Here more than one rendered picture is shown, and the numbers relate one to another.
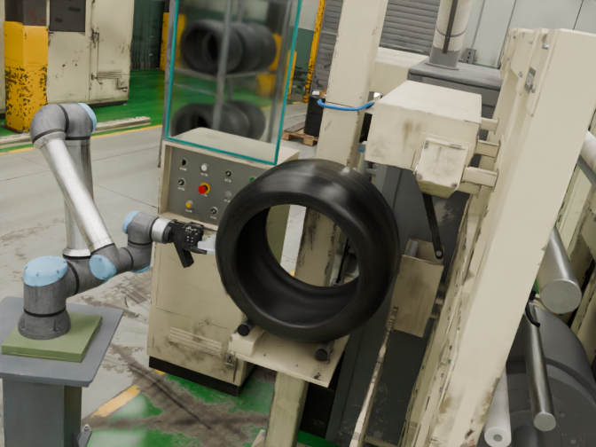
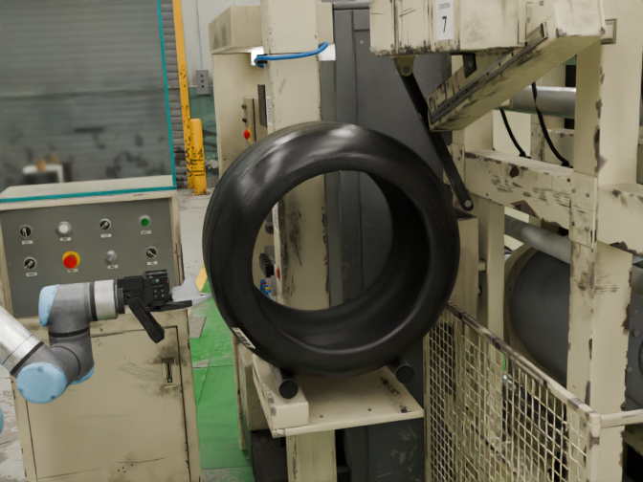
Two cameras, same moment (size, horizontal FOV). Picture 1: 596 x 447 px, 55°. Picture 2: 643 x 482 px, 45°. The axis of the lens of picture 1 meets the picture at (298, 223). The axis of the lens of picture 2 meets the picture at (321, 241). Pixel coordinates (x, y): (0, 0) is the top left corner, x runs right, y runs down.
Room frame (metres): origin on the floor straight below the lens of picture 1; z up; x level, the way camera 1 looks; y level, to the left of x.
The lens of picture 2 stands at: (0.15, 0.74, 1.62)
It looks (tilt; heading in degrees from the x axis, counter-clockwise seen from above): 13 degrees down; 335
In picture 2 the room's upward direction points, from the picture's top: 3 degrees counter-clockwise
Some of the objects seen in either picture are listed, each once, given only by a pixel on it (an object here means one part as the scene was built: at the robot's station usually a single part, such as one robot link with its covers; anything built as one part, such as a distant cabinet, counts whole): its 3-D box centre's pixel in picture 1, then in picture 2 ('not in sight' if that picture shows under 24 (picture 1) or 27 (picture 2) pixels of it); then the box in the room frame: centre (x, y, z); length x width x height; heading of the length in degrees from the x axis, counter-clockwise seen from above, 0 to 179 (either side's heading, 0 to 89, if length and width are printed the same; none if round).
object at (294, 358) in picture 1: (292, 342); (332, 392); (1.82, -0.06, 0.80); 0.37 x 0.36 x 0.02; 77
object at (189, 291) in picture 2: (209, 245); (191, 292); (1.82, 0.29, 1.13); 0.09 x 0.03 x 0.06; 77
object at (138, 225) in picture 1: (143, 225); (68, 305); (1.90, 0.55, 1.12); 0.12 x 0.09 x 0.10; 77
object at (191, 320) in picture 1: (218, 262); (107, 373); (2.69, 0.37, 0.63); 0.56 x 0.41 x 1.27; 77
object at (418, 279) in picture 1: (416, 286); (440, 264); (1.95, -0.48, 1.05); 0.20 x 0.15 x 0.30; 167
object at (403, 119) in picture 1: (429, 123); (457, 19); (1.63, -0.32, 1.71); 0.61 x 0.25 x 0.15; 167
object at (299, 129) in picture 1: (324, 114); not in sight; (8.76, -0.10, 0.38); 1.20 x 0.80 x 0.76; 164
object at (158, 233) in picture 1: (164, 231); (108, 299); (1.89, 0.47, 1.12); 0.10 x 0.05 x 0.09; 167
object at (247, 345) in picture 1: (258, 322); (277, 385); (1.85, 0.08, 0.84); 0.36 x 0.09 x 0.06; 167
